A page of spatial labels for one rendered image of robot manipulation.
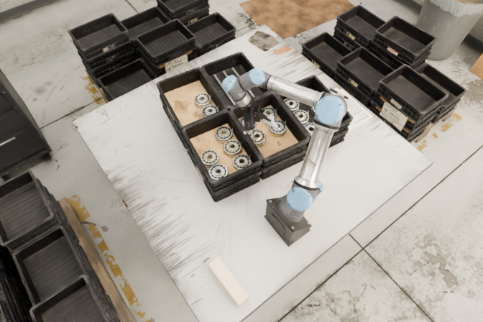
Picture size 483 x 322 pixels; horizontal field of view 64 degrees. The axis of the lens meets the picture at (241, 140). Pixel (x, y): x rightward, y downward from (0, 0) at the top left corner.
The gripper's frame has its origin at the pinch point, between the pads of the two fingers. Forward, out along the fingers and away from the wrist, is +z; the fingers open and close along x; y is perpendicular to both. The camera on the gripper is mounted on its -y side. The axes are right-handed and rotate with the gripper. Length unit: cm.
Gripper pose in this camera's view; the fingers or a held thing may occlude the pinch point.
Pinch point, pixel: (265, 132)
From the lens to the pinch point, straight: 197.1
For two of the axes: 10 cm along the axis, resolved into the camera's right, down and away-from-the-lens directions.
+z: 5.5, 6.5, 5.3
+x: -8.1, 2.4, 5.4
